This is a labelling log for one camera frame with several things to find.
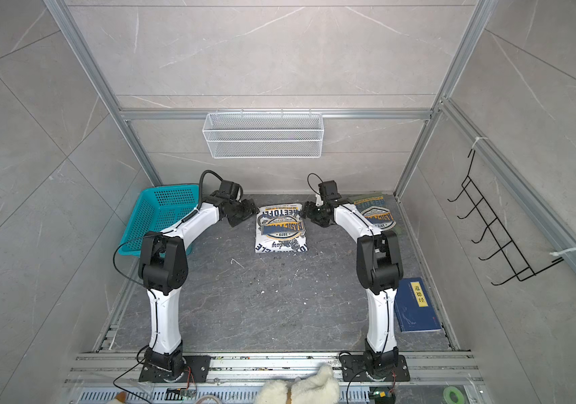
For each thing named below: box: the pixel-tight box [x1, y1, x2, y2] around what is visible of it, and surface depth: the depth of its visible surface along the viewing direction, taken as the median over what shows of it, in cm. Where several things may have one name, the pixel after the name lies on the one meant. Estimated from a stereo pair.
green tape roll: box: [442, 386, 465, 404], surface depth 71 cm
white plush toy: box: [254, 363, 342, 404], surface depth 63 cm
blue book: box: [394, 276, 443, 334], surface depth 85 cm
